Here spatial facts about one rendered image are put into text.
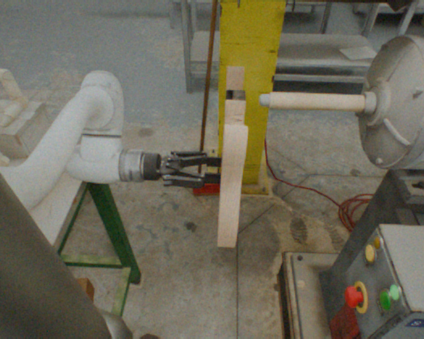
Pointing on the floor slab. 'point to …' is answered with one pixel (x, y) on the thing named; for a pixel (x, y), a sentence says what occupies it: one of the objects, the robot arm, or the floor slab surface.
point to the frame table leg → (115, 227)
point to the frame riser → (285, 302)
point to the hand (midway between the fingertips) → (220, 169)
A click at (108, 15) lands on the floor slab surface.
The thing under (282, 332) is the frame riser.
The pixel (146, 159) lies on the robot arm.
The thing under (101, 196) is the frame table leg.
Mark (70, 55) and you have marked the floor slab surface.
